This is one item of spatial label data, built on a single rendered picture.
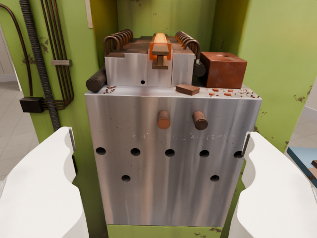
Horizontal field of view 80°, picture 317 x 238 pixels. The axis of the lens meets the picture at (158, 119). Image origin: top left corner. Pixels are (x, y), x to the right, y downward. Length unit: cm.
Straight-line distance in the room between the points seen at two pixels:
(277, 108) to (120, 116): 52
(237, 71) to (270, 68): 21
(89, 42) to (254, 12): 45
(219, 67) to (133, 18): 55
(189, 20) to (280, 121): 54
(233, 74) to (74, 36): 44
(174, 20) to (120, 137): 61
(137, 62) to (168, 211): 44
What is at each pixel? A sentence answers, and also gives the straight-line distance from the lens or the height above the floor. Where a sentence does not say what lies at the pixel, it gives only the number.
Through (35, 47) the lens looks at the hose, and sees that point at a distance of 66.
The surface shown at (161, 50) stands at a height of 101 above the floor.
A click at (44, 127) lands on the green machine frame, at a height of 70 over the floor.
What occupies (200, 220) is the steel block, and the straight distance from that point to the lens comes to 69.
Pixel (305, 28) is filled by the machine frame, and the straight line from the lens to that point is 70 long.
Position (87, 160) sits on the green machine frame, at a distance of 81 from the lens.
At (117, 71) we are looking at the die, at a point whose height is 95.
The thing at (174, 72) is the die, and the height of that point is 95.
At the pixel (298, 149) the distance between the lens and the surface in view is 69.
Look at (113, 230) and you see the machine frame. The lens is 74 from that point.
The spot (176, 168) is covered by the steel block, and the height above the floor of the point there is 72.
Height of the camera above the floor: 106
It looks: 28 degrees down
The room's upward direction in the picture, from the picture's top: 2 degrees clockwise
